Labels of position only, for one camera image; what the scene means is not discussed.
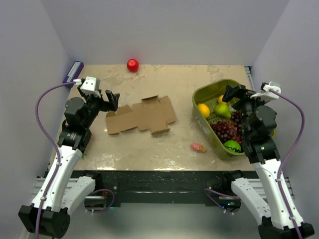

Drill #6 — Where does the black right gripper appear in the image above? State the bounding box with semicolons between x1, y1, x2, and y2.
222;84;269;136

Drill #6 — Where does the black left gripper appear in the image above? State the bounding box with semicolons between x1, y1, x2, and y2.
78;86;120;128

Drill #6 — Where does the brown cardboard box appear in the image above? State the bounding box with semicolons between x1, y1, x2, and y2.
106;96;176;135

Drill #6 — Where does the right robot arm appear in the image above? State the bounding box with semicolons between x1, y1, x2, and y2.
222;82;315;239

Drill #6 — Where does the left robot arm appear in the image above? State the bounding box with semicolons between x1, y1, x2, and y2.
18;90;120;239

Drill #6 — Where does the purple white rectangular box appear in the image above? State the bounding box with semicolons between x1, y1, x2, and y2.
62;61;84;83

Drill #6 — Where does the orange in basket back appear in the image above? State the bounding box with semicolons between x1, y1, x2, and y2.
217;95;226;104

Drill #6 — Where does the orange in basket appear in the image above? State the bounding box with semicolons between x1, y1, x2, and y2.
217;95;226;104
197;103;210;119

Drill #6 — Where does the green pear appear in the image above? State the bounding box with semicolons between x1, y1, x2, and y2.
214;103;231;119

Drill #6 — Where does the olive green plastic basket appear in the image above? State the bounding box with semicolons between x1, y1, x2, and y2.
191;78;276;161

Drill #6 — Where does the orange in basket front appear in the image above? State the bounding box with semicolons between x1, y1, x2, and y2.
197;103;210;119

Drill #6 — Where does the dark red grape bunch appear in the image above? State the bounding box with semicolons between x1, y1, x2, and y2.
210;111;242;144

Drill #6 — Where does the red apple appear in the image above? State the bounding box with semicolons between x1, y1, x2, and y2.
127;59;139;72

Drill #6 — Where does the green round toy fruit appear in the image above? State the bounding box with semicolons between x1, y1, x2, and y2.
223;140;242;153

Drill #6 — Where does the pink toy ice cream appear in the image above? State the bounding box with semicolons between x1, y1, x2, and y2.
191;143;206;153

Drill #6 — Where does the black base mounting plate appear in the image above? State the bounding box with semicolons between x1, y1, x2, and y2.
71;170;241;210

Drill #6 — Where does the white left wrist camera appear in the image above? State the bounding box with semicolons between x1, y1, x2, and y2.
80;76;101;98

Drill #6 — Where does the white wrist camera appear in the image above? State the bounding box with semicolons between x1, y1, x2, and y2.
80;76;101;98
250;82;281;102

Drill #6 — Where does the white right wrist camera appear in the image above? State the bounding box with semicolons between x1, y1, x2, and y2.
250;82;281;102

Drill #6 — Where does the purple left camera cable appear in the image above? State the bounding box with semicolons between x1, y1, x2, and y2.
34;79;82;239

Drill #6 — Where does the aluminium frame rail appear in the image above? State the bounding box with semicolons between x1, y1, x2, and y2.
31;176;294;199

